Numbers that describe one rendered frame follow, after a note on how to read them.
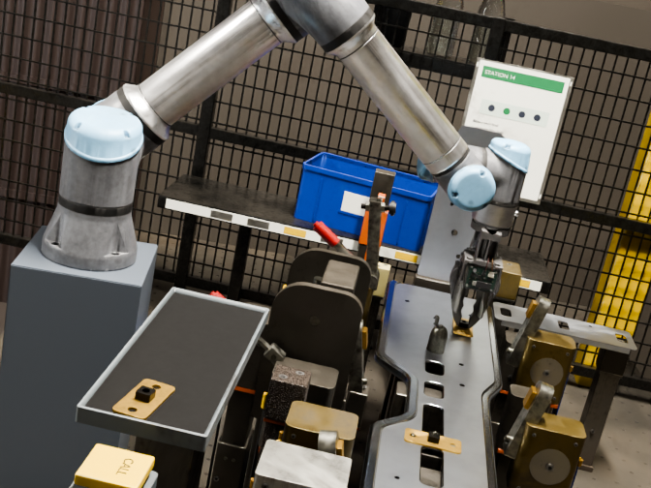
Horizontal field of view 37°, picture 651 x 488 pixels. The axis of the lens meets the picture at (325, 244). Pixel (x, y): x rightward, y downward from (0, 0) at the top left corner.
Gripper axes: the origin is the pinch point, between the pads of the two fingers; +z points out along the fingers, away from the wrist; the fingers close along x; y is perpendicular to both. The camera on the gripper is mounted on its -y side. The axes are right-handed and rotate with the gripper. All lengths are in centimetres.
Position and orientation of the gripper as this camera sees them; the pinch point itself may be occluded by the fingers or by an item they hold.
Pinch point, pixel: (464, 319)
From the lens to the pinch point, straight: 186.9
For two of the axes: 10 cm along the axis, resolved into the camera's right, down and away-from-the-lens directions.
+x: 9.7, 2.2, -0.5
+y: -1.2, 3.0, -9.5
